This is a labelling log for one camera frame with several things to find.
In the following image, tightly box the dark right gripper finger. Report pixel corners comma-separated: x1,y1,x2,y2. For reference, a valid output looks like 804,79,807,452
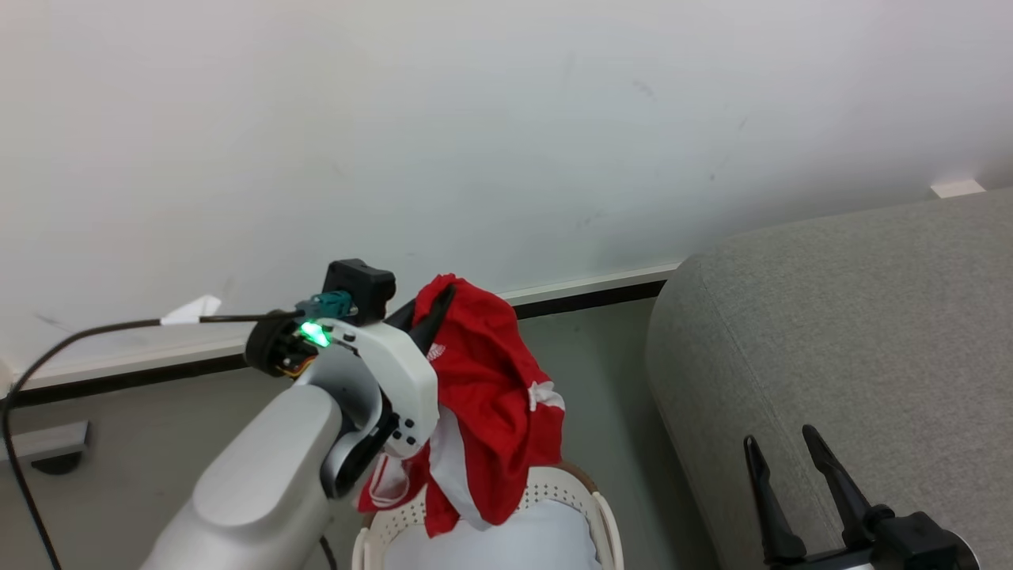
801,424,875,549
742,435,808,564

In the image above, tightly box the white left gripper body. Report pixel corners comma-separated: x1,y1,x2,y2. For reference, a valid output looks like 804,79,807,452
245,310,441,461

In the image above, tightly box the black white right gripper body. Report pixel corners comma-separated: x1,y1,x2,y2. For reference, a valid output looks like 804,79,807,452
764,507,982,570

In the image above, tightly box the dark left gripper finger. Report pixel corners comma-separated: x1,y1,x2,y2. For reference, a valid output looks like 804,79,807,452
385,298,419,333
407,283,457,356

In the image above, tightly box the red white garment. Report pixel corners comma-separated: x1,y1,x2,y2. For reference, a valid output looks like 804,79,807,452
358,273,567,539

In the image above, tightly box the white plastic laundry basket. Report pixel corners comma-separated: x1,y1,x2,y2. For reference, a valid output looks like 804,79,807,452
352,463,626,570

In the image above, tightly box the grey fabric sofa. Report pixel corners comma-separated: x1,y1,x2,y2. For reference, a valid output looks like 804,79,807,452
645,188,1013,570

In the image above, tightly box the white black baseboard strip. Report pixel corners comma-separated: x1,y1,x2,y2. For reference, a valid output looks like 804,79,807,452
0,261,686,409

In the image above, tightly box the white tape tag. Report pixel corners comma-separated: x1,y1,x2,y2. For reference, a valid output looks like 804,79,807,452
161,295,223,326

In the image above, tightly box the light blue cloth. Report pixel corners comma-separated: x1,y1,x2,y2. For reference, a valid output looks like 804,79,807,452
383,499,604,570

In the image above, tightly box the black caster wheel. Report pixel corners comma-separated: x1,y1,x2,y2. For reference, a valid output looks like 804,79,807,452
30,454,85,477

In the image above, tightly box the teal cable connector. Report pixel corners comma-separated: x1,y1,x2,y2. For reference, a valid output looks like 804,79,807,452
295,291,355,322

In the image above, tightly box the thin black cable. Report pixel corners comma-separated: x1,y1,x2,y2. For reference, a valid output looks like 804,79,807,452
0,313,305,570

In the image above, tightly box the small white wall block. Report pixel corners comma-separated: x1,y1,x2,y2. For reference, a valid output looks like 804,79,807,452
931,179,987,200

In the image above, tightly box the grey metal frame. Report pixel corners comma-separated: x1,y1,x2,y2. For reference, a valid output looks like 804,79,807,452
0,420,93,465

